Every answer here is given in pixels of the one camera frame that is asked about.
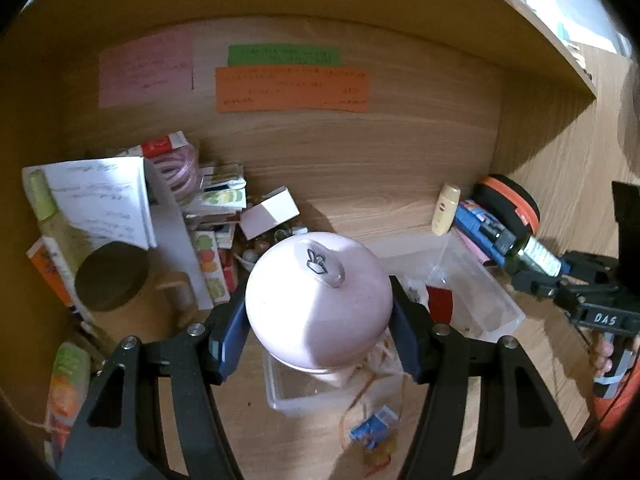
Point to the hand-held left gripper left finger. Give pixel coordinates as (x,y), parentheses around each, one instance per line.
(232,332)

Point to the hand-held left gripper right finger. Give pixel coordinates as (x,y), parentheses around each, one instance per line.
(406,332)

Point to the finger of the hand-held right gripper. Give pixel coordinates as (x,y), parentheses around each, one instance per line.
(585,263)
(537,281)

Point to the large clear plastic box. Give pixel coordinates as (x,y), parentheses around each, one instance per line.
(480,310)

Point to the pink round dome object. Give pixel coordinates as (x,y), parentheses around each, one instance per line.
(310,320)

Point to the small clear plastic box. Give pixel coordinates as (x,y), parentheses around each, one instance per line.
(300,392)

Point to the wooden desktop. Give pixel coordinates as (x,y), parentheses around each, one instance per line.
(310,452)

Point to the small clear plastic bag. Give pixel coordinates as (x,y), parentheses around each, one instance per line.
(382,360)

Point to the red tassel ornament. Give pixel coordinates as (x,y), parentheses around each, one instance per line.
(440,302)

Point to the orange black round case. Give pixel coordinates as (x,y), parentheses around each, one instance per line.
(510,202)

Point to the small blue packet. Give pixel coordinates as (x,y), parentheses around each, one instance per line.
(374,427)

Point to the cream tube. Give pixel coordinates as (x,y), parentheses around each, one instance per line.
(445,207)

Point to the small white pink box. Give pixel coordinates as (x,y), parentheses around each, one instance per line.
(267,212)

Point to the brown mug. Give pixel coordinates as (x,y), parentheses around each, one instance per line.
(112,280)

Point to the fruit pattern boxes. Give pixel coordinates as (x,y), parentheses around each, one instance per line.
(220,195)

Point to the green orange sanitiser bottle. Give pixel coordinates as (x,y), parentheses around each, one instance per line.
(67,385)

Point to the pink coiled tube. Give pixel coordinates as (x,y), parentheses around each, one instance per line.
(175,166)

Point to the white handwritten notebook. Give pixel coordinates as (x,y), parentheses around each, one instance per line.
(100,200)

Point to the orange box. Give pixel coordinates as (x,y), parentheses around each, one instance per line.
(47,272)

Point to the red white box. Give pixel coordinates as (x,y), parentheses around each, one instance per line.
(160,146)

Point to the green spray bottle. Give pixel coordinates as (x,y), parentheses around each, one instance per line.
(47,205)

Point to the orange sticky note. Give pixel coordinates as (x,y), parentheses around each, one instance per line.
(292,90)

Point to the pink sticky note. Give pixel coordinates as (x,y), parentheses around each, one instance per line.
(145,67)

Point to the green sticky note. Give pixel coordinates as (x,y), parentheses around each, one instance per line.
(282,55)

